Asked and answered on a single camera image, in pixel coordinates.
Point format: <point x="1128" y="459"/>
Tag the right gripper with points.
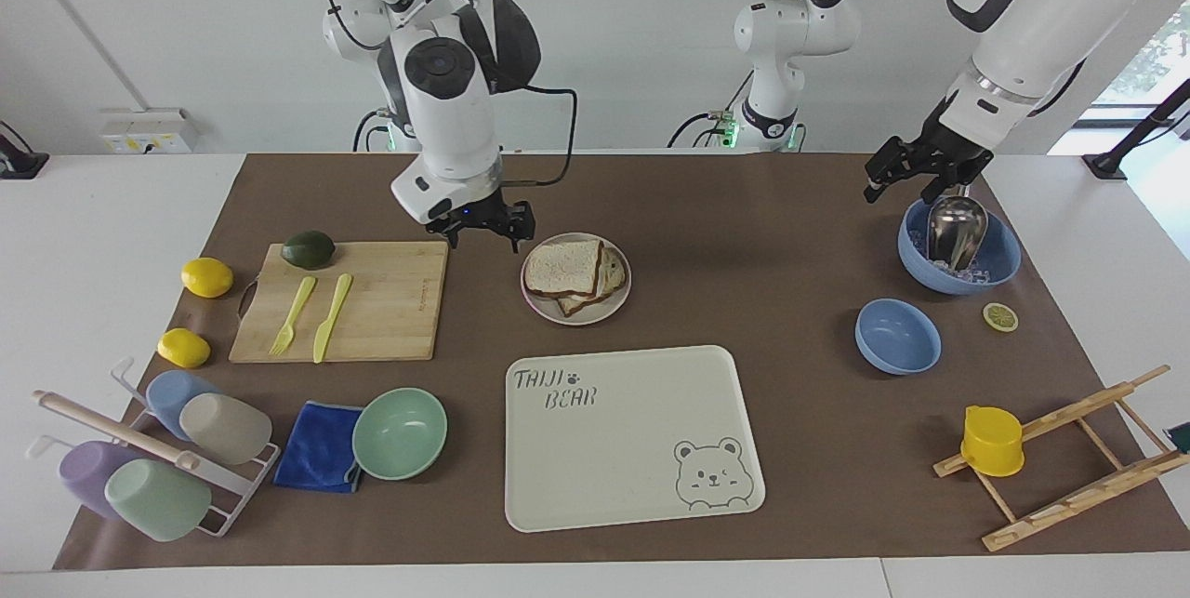
<point x="469" y="212"/>

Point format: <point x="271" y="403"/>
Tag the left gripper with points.
<point x="948" y="156"/>

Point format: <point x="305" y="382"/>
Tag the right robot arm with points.
<point x="446" y="114"/>

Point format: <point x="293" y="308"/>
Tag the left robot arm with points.
<point x="1032" y="12"/>

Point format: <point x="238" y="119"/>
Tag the sandwich bottom with filling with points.
<point x="609" y="277"/>

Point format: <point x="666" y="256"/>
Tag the round pink plate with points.
<point x="621" y="296"/>

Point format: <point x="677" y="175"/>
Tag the metal scoop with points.
<point x="958" y="231"/>

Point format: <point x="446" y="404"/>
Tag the white bread slice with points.
<point x="562" y="268"/>

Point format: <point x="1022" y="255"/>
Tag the clear ice cubes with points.
<point x="976" y="275"/>

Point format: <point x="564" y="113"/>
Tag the large blue bowl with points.
<point x="1004" y="254"/>

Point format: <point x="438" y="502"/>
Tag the bamboo cutting board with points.
<point x="390" y="310"/>

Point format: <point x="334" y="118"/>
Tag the small blue bowl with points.
<point x="897" y="338"/>

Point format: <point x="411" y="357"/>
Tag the lemon slice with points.
<point x="1000" y="317"/>

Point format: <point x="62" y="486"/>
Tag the dark green avocado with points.
<point x="308" y="249"/>

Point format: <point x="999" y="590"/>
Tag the yellow-green plastic knife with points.
<point x="330" y="319"/>

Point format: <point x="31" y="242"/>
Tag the yellow-green plastic fork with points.
<point x="296" y="310"/>

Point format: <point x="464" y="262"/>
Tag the black stand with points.
<point x="1134" y="138"/>
<point x="20" y="161"/>

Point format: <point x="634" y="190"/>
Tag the mint green bowl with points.
<point x="400" y="435"/>

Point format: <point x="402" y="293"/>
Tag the cream tray with bear print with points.
<point x="623" y="449"/>

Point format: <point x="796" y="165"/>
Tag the yellow plastic cup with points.
<point x="992" y="440"/>

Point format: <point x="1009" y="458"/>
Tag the blue folded cloth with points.
<point x="316" y="449"/>

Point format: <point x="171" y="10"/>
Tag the yellow lemon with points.
<point x="207" y="277"/>
<point x="183" y="348"/>

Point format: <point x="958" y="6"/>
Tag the beige plastic cup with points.
<point x="228" y="429"/>

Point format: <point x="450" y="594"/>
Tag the wooden folding rack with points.
<point x="1078" y="496"/>

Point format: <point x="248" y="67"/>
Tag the light blue plastic cup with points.
<point x="167" y="393"/>

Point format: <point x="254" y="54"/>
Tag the dark green object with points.
<point x="1179" y="437"/>

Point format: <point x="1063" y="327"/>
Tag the wooden rod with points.
<point x="112" y="426"/>

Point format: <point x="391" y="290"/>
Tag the mint green plastic cup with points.
<point x="158" y="500"/>

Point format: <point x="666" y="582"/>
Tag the purple plastic cup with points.
<point x="88" y="477"/>

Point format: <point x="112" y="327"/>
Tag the white wall socket box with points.
<point x="149" y="131"/>

